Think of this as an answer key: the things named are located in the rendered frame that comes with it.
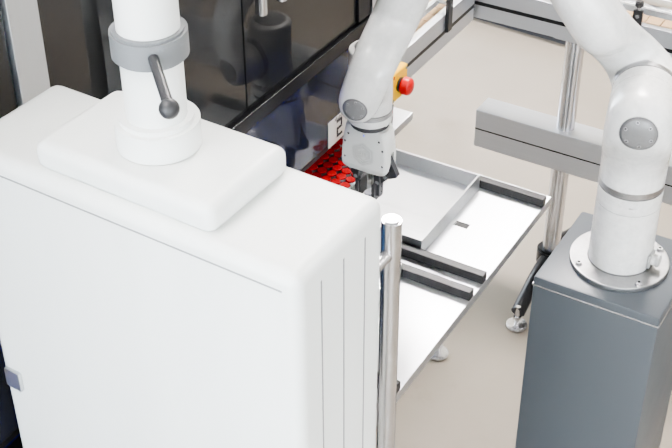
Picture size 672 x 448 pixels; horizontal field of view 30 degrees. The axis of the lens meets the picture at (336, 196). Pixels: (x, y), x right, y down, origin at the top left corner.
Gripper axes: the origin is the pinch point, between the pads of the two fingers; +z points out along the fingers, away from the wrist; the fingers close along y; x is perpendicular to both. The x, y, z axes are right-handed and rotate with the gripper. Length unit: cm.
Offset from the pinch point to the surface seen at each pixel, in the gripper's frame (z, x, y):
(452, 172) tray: 3.8, 18.0, 9.8
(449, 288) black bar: 4.6, -15.3, 25.7
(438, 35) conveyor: 5, 72, -21
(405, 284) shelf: 6.1, -16.8, 17.3
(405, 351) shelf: 6.1, -33.1, 26.0
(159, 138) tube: -68, -89, 23
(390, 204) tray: 5.8, 4.0, 2.8
